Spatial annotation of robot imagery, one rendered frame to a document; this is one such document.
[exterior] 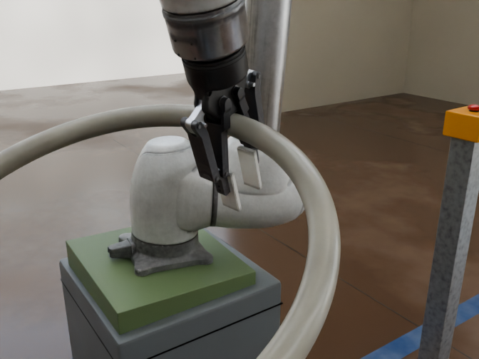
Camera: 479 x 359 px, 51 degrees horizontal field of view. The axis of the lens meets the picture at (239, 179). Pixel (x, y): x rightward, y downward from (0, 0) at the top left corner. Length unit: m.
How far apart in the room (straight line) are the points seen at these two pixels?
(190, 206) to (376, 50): 6.53
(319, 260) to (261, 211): 0.66
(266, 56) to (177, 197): 0.35
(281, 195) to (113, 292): 0.40
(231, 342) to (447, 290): 0.94
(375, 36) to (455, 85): 1.28
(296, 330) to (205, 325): 0.71
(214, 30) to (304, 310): 0.29
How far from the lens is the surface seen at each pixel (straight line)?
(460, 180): 1.75
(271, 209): 1.10
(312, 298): 0.43
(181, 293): 1.07
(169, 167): 1.06
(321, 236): 0.47
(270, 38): 1.06
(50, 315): 2.61
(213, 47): 0.55
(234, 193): 0.69
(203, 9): 0.53
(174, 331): 1.08
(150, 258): 1.15
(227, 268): 1.16
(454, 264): 1.86
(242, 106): 0.64
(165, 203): 1.08
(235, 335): 1.18
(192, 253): 1.17
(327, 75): 6.87
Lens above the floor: 1.43
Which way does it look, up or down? 20 degrees down
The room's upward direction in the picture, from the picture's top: straight up
